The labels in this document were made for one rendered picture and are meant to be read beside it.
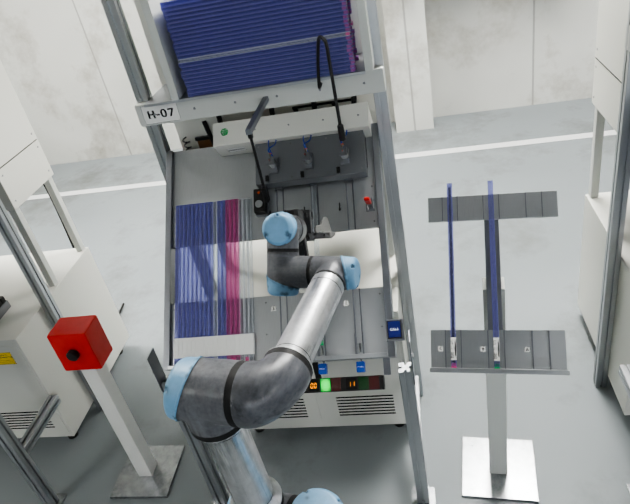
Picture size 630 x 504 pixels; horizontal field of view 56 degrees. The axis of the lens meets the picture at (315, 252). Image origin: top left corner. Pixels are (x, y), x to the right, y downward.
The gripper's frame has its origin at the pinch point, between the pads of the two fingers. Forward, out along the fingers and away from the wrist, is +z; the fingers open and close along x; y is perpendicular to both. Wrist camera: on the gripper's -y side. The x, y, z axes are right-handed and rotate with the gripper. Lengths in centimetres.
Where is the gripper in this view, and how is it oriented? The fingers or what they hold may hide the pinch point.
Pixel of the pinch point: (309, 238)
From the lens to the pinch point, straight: 166.6
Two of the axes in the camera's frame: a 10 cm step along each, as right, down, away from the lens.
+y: -1.0, -10.0, 0.1
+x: -9.8, 1.0, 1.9
